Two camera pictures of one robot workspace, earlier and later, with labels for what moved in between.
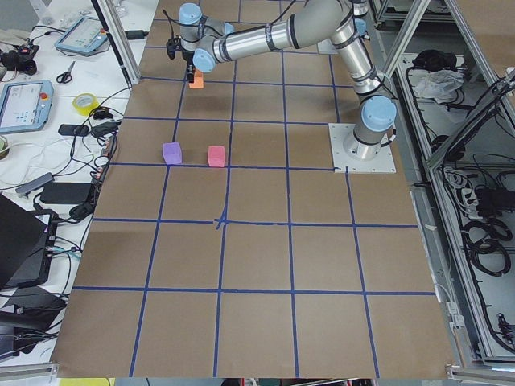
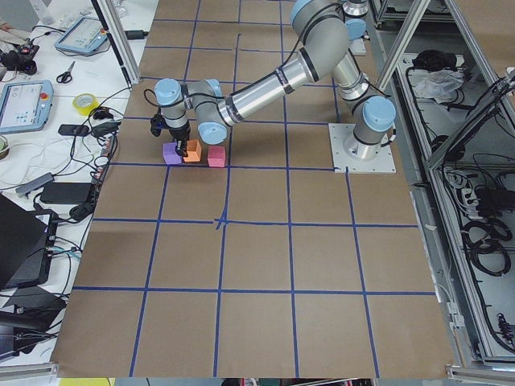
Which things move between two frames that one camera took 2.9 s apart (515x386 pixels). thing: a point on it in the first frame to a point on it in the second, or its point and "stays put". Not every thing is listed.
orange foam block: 198,77 to 194,150
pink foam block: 216,156 stays put
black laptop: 26,244 stays put
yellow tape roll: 84,103 stays put
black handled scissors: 66,77 stays put
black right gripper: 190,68 to 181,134
